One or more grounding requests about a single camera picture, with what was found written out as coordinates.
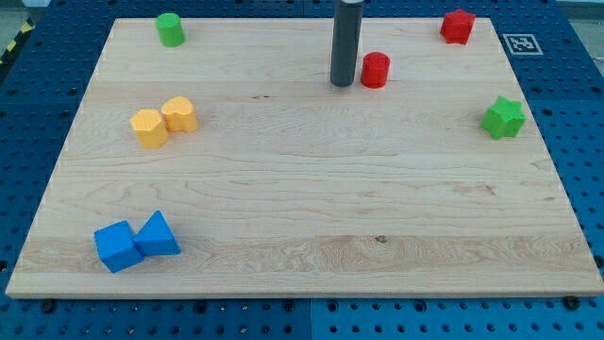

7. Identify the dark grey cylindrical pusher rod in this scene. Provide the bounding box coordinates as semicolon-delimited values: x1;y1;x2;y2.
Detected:
330;0;364;87

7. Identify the red cylinder block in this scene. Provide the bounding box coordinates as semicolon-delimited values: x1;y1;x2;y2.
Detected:
361;52;391;89

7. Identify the green star block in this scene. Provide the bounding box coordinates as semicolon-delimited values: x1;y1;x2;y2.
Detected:
480;96;527;140

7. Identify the white fiducial marker tag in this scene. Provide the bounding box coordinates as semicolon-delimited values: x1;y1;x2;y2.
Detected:
503;33;543;56

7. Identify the green cylinder block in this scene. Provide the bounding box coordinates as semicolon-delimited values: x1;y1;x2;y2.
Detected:
156;12;185;47

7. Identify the wooden board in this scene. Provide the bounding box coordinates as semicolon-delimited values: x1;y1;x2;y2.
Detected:
7;18;603;299

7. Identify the yellow heart block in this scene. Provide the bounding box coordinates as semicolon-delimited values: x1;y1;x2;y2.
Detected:
161;96;199;132

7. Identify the yellow hexagon block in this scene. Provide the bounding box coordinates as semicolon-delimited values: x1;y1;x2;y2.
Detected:
129;109;169;148

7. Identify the blue triangle block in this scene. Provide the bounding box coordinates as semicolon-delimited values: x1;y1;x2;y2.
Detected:
133;211;181;257

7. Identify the black yellow hazard tape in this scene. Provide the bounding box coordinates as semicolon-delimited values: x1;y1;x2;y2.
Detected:
1;17;35;66

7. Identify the blue cube block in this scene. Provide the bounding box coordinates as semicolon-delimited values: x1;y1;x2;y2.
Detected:
93;220;143;273

